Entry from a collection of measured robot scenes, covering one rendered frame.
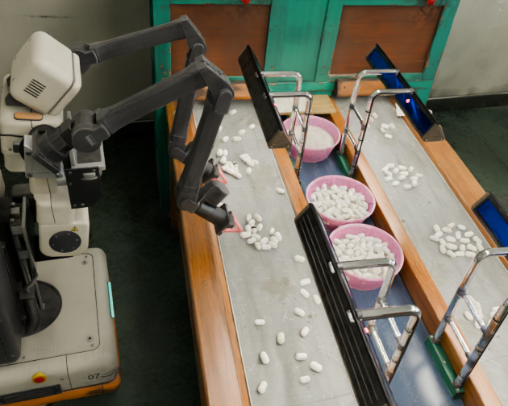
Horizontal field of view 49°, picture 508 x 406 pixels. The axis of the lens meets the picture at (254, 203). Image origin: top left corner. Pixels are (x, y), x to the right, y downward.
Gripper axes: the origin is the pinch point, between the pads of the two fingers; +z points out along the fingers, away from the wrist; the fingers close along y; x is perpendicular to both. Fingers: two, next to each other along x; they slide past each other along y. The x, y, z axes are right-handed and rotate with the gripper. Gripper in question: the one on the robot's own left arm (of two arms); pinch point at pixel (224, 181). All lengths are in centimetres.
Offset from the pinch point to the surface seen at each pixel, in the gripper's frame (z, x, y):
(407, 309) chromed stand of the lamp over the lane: -2, -46, -93
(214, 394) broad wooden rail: -11, 9, -89
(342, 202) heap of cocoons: 33.4, -28.0, -14.7
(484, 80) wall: 197, -104, 167
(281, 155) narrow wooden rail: 18.1, -17.6, 14.1
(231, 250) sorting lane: -0.7, 2.4, -35.2
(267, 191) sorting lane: 12.8, -9.6, -5.4
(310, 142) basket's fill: 32.4, -26.0, 26.2
